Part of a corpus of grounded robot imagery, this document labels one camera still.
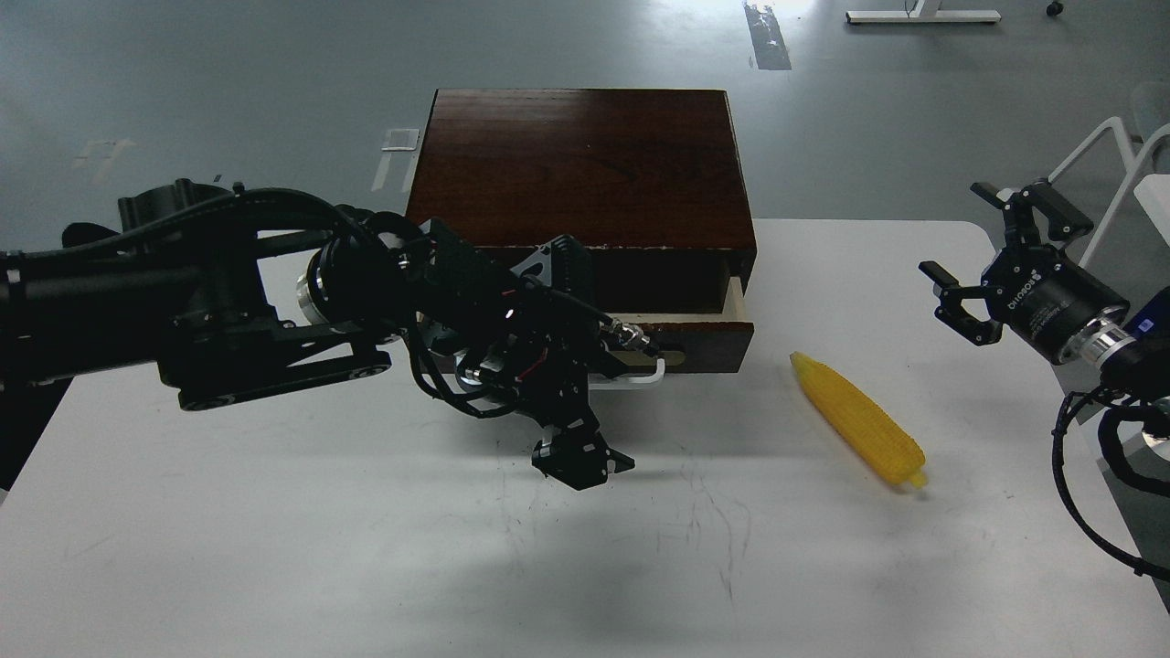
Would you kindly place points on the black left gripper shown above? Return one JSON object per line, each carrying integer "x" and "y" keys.
{"x": 492, "y": 340}

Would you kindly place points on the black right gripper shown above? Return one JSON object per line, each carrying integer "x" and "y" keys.
{"x": 1037, "y": 290}

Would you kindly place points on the wooden drawer with white handle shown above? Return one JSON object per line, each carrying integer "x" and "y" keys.
{"x": 690, "y": 343}

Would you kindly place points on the yellow corn cob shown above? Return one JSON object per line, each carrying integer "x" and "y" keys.
{"x": 887, "y": 449}

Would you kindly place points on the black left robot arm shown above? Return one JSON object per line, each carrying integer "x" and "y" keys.
{"x": 238, "y": 295}

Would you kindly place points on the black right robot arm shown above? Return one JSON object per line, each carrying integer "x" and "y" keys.
{"x": 1129, "y": 363}

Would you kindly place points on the dark wooden drawer cabinet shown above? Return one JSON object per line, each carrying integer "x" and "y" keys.
{"x": 649, "y": 181}

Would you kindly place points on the white table base background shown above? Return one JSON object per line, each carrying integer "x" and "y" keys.
{"x": 923, "y": 13}

